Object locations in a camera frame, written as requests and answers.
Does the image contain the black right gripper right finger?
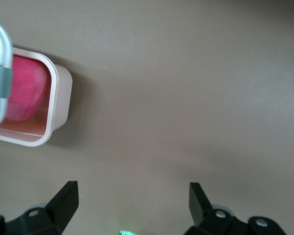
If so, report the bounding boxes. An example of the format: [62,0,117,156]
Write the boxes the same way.
[183,182,288,235]

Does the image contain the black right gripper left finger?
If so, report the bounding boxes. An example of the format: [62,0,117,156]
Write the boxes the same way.
[0,181,79,235]

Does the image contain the pink plush toy black eyes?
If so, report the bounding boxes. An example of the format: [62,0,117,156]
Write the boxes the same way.
[5,55,49,122]

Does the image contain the white plastic box base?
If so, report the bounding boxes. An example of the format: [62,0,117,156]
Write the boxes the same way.
[0,47,74,147]

